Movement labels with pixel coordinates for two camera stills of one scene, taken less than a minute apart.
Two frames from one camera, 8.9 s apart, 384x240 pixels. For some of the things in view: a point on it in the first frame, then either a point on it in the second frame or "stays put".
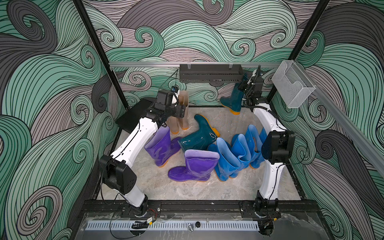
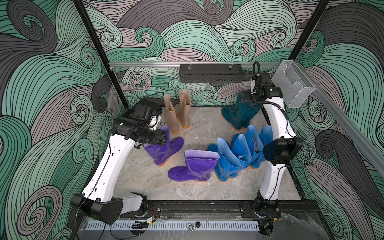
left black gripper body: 174,111 → 152,137
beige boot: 183,98 stays put
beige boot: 172,122 stays put
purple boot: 161,147 stays put
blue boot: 263,135 stays put
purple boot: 199,165 stays put
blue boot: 228,160 stays put
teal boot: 200,139 → 238,113
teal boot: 234,103 → 254,108
